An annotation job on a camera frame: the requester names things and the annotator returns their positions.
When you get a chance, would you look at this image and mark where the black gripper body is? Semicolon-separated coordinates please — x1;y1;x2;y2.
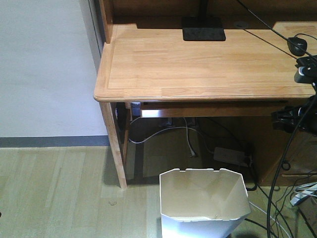
271;106;307;133

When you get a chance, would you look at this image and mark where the white plastic trash bin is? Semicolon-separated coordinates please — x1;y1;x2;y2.
159;169;251;238

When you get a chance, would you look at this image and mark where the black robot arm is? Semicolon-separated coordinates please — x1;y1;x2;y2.
271;95;317;135

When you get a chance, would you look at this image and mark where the wooden drawer cabinet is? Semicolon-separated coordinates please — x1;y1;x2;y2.
255;131;317;186

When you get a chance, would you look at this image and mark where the black keyboard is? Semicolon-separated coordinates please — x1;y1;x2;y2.
296;56;317;68

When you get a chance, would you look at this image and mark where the white power strip under desk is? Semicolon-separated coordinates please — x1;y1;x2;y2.
213;147;248;167

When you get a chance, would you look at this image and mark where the black computer mouse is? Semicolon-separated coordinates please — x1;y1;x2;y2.
287;37;308;57

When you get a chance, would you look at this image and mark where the white power strip at right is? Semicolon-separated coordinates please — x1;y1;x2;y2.
290;182;317;206

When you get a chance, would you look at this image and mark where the black monitor stand base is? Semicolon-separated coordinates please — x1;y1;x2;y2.
181;0;226;42

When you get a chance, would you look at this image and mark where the wooden desk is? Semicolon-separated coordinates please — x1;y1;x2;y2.
94;0;317;188

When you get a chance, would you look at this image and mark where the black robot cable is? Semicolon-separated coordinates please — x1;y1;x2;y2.
266;84;317;238

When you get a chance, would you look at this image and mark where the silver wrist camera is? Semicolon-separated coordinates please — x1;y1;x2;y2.
294;65;317;84

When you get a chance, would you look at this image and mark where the black cable across desk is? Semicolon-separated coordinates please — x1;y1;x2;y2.
235;0;317;59

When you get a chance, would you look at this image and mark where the white cable under desk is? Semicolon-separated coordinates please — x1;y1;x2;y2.
128;116;215;159

